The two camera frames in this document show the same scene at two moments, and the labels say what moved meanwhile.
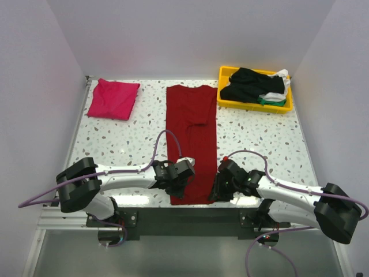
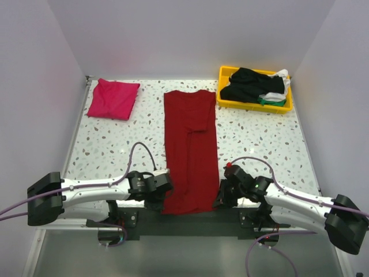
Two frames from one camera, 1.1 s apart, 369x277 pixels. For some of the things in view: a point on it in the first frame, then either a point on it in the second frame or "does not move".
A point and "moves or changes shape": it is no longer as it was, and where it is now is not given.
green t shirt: x=265 y=102 does not move
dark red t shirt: x=191 y=134 moves or changes shape
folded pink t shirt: x=113 y=100 does not move
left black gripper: x=179 y=193 -> x=158 y=205
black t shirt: x=247 y=85 does not move
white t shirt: x=275 y=96 does not move
